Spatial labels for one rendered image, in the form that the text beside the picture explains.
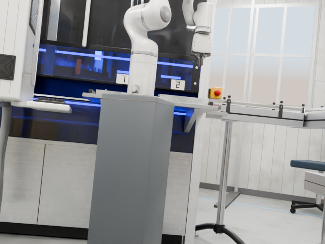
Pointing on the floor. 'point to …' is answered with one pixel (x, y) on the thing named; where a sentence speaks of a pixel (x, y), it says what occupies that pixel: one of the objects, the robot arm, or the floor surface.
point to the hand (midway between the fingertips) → (199, 63)
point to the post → (198, 144)
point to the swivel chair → (317, 165)
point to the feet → (219, 231)
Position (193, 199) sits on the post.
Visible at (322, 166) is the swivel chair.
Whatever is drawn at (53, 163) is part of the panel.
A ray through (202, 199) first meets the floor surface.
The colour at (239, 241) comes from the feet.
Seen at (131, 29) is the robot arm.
